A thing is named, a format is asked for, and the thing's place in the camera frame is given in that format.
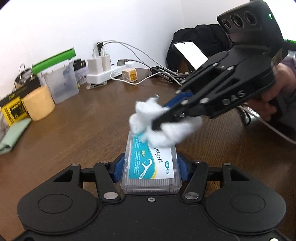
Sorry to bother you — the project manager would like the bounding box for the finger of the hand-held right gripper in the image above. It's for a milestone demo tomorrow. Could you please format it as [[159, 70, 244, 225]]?
[[151, 97, 211, 131], [163, 52, 245, 110]]

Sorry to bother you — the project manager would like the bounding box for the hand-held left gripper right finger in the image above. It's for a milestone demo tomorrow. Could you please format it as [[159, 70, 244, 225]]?
[[177, 152, 253, 202]]

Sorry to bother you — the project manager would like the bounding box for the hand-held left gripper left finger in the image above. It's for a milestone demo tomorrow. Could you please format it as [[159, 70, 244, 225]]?
[[52, 153, 125, 202]]

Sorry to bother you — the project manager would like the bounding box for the white tissue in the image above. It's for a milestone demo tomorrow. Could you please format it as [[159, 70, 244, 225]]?
[[128, 97, 204, 149]]

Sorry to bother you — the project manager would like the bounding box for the clear dental floss box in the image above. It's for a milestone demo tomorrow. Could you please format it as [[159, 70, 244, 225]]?
[[120, 130, 182, 195]]

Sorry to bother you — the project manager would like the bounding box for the clear plastic storage container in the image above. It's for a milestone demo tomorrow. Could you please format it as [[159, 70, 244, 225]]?
[[40, 59, 79, 105]]

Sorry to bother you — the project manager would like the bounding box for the person's right hand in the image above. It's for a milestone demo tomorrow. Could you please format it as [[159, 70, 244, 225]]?
[[253, 62, 296, 122]]

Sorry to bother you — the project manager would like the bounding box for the black folding phone stand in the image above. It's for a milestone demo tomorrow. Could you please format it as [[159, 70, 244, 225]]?
[[148, 65, 193, 84]]

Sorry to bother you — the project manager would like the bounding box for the smartphone with white screen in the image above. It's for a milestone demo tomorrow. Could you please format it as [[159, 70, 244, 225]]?
[[173, 41, 210, 70]]

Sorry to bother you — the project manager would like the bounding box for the white and yellow cube adapter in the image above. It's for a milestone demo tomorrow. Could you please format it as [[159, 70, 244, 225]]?
[[121, 68, 139, 83]]

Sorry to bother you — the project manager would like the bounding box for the black bag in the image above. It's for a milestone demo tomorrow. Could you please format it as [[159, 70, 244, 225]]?
[[166, 23, 234, 72]]

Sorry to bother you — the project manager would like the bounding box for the white power strip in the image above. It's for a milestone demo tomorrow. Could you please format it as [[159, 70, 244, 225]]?
[[87, 61, 135, 85]]

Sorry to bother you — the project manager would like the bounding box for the small white charger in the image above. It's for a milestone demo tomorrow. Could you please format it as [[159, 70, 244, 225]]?
[[102, 54, 112, 71]]

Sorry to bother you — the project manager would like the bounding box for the large white charger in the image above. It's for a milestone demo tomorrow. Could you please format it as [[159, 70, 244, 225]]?
[[87, 58, 102, 76]]

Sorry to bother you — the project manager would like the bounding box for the small printed tin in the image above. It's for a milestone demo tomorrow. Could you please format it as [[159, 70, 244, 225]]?
[[75, 67, 89, 84]]

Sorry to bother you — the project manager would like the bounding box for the yellow cup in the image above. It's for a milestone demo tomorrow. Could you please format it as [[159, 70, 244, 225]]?
[[23, 85, 55, 121]]

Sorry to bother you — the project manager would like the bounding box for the small black box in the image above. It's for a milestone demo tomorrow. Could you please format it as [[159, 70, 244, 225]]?
[[73, 58, 87, 69]]

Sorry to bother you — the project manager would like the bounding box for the folded green cloth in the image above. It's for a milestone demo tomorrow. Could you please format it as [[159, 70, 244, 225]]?
[[0, 118, 31, 155]]

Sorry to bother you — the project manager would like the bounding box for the black and yellow box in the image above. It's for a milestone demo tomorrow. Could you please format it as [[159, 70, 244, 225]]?
[[0, 76, 42, 127]]

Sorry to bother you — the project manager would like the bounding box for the green cylindrical roll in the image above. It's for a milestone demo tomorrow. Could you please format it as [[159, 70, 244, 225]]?
[[32, 48, 76, 75]]

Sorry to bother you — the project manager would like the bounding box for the white cable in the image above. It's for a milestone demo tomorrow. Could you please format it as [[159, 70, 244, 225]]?
[[240, 104, 296, 146], [110, 71, 154, 86], [92, 40, 185, 81]]

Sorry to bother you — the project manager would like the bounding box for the black cable bundle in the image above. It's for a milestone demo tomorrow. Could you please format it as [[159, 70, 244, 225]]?
[[14, 64, 34, 88]]

